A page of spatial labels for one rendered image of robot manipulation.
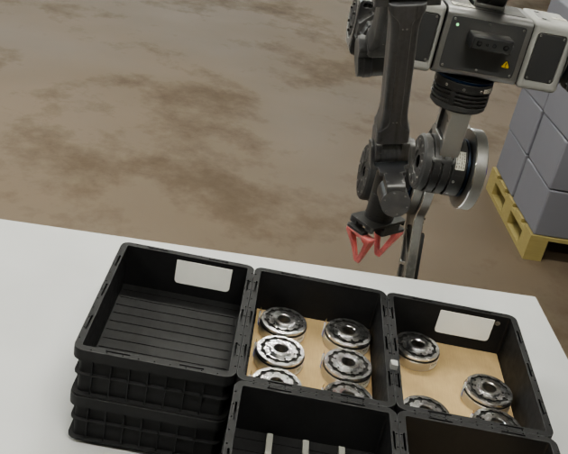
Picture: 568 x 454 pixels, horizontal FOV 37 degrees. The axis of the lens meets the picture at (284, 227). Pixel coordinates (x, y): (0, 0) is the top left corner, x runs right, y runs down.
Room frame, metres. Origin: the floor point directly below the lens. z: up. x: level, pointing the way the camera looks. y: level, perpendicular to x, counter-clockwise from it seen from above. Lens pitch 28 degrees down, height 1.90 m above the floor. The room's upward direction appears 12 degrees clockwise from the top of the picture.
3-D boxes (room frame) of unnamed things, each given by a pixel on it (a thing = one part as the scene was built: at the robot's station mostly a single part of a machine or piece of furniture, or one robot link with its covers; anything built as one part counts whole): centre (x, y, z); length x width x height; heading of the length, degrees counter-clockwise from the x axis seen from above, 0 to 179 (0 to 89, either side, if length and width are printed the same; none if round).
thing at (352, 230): (1.51, -0.17, 1.10); 0.07 x 0.07 x 0.09; 46
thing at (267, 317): (1.52, -0.04, 0.86); 0.10 x 0.10 x 0.01
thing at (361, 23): (1.78, -0.10, 1.45); 0.09 x 0.08 x 0.12; 97
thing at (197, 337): (1.40, 0.19, 0.87); 0.40 x 0.30 x 0.11; 2
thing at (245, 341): (1.41, -0.11, 0.92); 0.40 x 0.30 x 0.02; 2
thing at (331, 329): (1.53, -0.19, 0.86); 0.10 x 0.10 x 0.01
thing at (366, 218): (1.52, -0.18, 1.17); 0.10 x 0.07 x 0.07; 136
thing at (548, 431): (1.42, -0.41, 0.92); 0.40 x 0.30 x 0.02; 2
